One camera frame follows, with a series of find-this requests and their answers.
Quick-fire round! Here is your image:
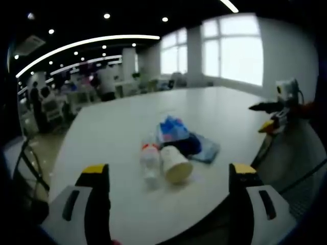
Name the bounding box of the large bright window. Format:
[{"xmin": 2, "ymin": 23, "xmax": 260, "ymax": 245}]
[{"xmin": 201, "ymin": 14, "xmax": 264, "ymax": 87}]

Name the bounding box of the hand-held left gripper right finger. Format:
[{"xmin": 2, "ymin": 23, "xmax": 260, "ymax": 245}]
[{"xmin": 228, "ymin": 163, "xmax": 297, "ymax": 245}]

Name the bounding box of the white paper cup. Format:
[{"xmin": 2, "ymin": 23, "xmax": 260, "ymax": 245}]
[{"xmin": 160, "ymin": 145, "xmax": 194, "ymax": 184}]

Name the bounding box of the long curved ceiling light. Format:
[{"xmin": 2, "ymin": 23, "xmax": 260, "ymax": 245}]
[{"xmin": 15, "ymin": 34, "xmax": 161, "ymax": 79}]

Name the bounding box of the black cable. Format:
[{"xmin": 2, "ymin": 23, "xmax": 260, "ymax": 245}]
[{"xmin": 278, "ymin": 158, "xmax": 327, "ymax": 194}]

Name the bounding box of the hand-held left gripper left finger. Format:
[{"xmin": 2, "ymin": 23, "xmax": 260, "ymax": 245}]
[{"xmin": 40, "ymin": 163, "xmax": 112, "ymax": 245}]

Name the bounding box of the blue pink tissue packet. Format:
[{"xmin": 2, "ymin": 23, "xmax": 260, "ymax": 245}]
[{"xmin": 156, "ymin": 115, "xmax": 190, "ymax": 143}]

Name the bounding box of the dark blue cloth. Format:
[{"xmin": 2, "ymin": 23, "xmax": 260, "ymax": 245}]
[{"xmin": 173, "ymin": 132, "xmax": 202, "ymax": 157}]

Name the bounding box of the small bright window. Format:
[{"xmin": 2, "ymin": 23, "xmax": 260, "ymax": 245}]
[{"xmin": 160, "ymin": 27, "xmax": 189, "ymax": 75}]

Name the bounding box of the white table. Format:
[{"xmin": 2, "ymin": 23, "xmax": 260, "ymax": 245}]
[{"xmin": 48, "ymin": 86, "xmax": 274, "ymax": 245}]

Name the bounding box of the clear plastic bottle red cap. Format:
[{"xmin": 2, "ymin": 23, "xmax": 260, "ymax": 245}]
[{"xmin": 139, "ymin": 139, "xmax": 161, "ymax": 185}]

